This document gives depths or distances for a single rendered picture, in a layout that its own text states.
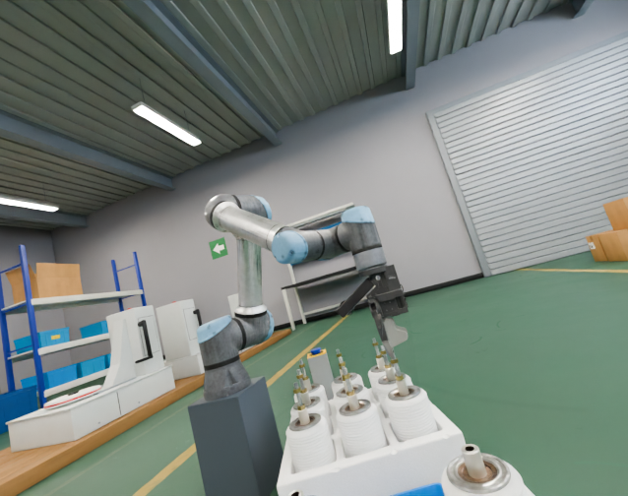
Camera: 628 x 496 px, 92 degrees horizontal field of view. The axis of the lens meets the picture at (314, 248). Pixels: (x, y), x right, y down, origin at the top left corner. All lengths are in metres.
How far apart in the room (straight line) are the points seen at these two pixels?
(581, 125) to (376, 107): 3.28
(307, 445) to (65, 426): 1.94
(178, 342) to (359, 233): 2.80
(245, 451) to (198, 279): 6.31
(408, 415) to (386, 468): 0.11
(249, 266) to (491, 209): 5.17
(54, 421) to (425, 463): 2.22
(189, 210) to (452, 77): 5.94
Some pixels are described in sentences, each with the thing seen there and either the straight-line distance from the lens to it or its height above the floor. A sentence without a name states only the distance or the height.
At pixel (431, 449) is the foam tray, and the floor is 0.16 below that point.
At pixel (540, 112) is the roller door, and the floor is 2.33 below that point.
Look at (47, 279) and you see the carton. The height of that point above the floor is 1.71.
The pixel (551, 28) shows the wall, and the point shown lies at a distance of 7.41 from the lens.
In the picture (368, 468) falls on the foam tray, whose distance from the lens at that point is 0.76.
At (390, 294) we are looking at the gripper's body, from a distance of 0.72.
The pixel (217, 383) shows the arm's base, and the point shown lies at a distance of 1.05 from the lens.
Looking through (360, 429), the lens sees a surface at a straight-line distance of 0.76.
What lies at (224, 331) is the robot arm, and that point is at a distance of 1.05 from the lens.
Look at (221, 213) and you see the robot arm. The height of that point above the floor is 0.82.
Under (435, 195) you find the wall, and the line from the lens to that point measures 5.91.
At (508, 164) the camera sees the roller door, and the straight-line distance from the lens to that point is 6.13.
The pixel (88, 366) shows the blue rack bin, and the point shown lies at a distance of 5.80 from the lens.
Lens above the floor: 0.53
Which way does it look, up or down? 8 degrees up
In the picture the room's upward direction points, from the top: 16 degrees counter-clockwise
